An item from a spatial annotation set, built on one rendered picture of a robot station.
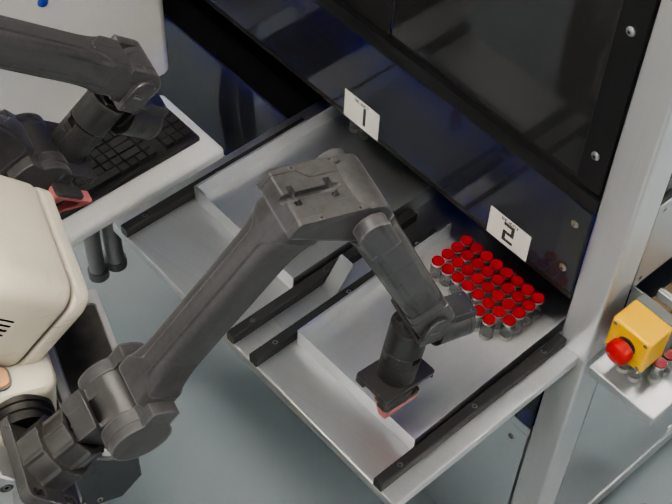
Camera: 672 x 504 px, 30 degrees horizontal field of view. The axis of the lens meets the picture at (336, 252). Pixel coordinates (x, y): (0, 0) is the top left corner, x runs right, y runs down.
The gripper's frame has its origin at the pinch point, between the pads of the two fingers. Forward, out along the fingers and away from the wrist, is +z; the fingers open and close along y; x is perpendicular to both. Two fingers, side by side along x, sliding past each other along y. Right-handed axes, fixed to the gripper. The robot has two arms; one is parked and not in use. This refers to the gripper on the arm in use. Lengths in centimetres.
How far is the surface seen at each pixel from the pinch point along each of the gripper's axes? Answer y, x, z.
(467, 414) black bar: 10.3, -7.8, 0.0
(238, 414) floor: 34, 59, 87
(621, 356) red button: 26.6, -19.5, -13.6
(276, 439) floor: 36, 48, 87
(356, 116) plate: 30, 42, -15
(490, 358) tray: 21.5, -2.4, -0.2
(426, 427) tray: 3.1, -5.9, -0.2
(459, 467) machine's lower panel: 43, 6, 55
